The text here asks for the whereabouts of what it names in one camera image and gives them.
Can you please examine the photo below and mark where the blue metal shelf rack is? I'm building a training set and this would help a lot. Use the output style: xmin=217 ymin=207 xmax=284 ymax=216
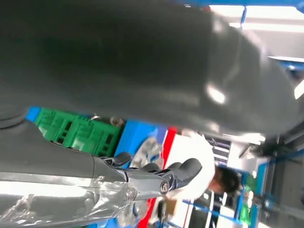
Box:
xmin=25 ymin=0 xmax=304 ymax=228

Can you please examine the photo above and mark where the green plastic crate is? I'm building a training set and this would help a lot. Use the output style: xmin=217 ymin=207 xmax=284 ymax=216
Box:
xmin=62 ymin=117 xmax=123 ymax=157
xmin=34 ymin=108 xmax=81 ymax=147

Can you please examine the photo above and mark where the red barrier belt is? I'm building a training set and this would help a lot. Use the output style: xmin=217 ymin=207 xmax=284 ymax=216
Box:
xmin=137 ymin=126 xmax=178 ymax=228

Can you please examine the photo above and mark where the person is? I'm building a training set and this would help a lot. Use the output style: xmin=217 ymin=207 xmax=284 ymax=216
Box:
xmin=165 ymin=129 xmax=241 ymax=202

